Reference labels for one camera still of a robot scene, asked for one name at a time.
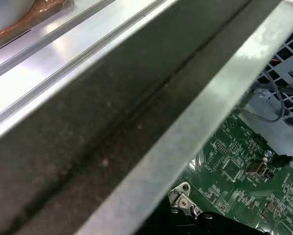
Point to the internal USB port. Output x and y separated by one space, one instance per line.
256 169

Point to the CPU socket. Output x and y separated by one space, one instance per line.
183 195

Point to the green motherboard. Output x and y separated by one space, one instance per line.
246 195

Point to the black PC case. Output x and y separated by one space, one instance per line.
112 110

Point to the silver drive cage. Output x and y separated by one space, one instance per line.
263 107

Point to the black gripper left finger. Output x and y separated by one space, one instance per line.
165 227

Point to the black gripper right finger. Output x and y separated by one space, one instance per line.
209 225

